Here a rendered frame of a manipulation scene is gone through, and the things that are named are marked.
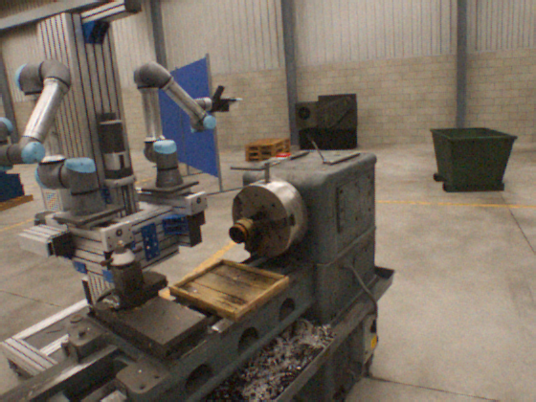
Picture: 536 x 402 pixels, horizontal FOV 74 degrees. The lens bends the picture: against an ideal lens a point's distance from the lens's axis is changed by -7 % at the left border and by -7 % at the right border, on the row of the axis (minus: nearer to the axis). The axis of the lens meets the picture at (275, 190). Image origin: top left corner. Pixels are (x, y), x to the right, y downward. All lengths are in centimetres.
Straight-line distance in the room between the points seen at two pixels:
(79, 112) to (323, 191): 116
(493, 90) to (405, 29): 289
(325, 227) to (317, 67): 1044
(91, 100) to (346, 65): 1015
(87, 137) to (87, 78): 27
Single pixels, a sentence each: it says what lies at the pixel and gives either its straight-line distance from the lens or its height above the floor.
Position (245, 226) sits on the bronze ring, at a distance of 145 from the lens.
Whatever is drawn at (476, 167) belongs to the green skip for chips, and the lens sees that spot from 604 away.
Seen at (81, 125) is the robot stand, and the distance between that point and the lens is 194.
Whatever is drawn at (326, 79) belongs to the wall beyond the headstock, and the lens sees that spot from 1179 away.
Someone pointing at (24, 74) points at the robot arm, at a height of 176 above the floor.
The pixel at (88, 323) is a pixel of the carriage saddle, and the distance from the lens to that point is 142.
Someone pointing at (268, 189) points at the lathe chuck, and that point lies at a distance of 149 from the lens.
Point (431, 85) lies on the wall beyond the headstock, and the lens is 1138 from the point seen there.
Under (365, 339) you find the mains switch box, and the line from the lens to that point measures 212.
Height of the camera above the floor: 158
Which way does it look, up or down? 14 degrees down
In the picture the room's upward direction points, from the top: 4 degrees counter-clockwise
